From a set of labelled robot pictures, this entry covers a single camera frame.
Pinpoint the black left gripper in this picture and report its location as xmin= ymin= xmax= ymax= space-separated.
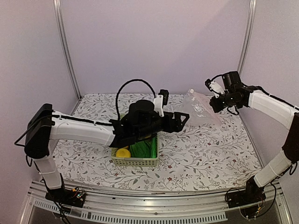
xmin=135 ymin=112 xmax=190 ymax=141

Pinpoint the clear zip top bag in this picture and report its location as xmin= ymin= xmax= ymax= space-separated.
xmin=180 ymin=89 xmax=222 ymax=126

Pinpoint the green white bok choy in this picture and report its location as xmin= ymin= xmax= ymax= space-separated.
xmin=129 ymin=140 xmax=151 ymax=158

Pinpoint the yellow lemon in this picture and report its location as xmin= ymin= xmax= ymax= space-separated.
xmin=115 ymin=148 xmax=131 ymax=158

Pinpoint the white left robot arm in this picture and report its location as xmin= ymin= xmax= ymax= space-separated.
xmin=24 ymin=100 xmax=190 ymax=203

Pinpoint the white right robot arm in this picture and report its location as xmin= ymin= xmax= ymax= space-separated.
xmin=207 ymin=81 xmax=299 ymax=203

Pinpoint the dark green cucumber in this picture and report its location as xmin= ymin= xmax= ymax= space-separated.
xmin=150 ymin=136 xmax=157 ymax=158

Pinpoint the floral tablecloth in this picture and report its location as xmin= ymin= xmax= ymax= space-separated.
xmin=45 ymin=93 xmax=262 ymax=192

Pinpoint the pale green perforated basket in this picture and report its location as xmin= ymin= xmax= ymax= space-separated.
xmin=111 ymin=134 xmax=159 ymax=167

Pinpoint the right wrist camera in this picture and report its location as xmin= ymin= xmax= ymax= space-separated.
xmin=205 ymin=78 xmax=225 ymax=98

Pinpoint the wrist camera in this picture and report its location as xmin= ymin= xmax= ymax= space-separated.
xmin=153 ymin=89 xmax=169 ymax=117
xmin=205 ymin=78 xmax=225 ymax=98

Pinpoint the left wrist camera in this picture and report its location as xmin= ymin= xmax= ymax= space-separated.
xmin=153 ymin=89 xmax=169 ymax=117

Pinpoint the left black looped cable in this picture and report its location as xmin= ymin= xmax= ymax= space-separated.
xmin=115 ymin=79 xmax=156 ymax=121

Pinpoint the right aluminium corner post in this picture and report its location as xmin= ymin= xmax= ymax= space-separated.
xmin=237 ymin=0 xmax=257 ymax=75

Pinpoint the aluminium corner post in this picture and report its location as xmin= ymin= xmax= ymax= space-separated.
xmin=237 ymin=0 xmax=257 ymax=75
xmin=53 ymin=0 xmax=82 ymax=100

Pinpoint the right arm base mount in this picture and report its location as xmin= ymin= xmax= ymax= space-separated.
xmin=225 ymin=177 xmax=266 ymax=219

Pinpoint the aluminium front rail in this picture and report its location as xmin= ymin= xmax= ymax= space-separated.
xmin=20 ymin=179 xmax=292 ymax=224

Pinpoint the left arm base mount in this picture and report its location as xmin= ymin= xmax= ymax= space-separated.
xmin=45 ymin=186 xmax=86 ymax=208

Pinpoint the left aluminium corner post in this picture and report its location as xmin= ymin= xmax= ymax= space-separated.
xmin=53 ymin=0 xmax=82 ymax=100

